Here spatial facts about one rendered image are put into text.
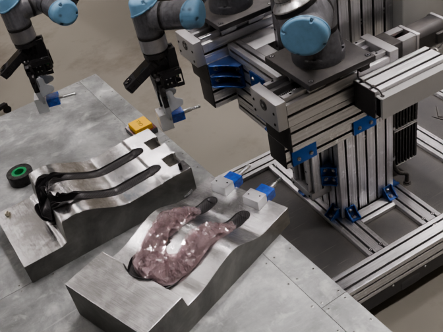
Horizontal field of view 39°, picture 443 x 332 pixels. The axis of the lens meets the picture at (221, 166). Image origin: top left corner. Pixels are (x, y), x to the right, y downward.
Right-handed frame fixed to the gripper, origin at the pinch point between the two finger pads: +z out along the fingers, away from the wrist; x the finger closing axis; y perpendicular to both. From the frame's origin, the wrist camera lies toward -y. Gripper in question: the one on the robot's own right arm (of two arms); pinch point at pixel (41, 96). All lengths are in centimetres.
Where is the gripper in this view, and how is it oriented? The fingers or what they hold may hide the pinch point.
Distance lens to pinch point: 212.0
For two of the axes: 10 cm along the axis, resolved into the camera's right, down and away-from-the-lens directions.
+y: 9.6, -2.8, 0.8
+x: -2.3, -5.8, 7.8
